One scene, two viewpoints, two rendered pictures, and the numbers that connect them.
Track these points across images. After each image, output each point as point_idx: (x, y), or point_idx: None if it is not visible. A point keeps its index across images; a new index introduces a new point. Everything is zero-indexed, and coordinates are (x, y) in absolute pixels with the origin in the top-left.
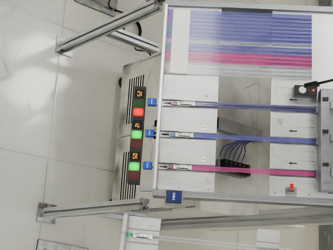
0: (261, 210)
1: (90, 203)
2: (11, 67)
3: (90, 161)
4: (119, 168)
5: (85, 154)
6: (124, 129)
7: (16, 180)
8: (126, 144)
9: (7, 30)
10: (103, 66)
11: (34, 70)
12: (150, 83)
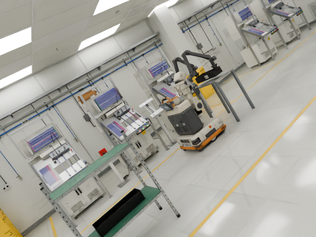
0: None
1: (158, 136)
2: (152, 167)
3: (154, 156)
4: (151, 152)
5: (154, 157)
6: (144, 156)
7: (167, 152)
8: (146, 153)
9: (146, 172)
10: (137, 170)
11: (148, 167)
12: (133, 155)
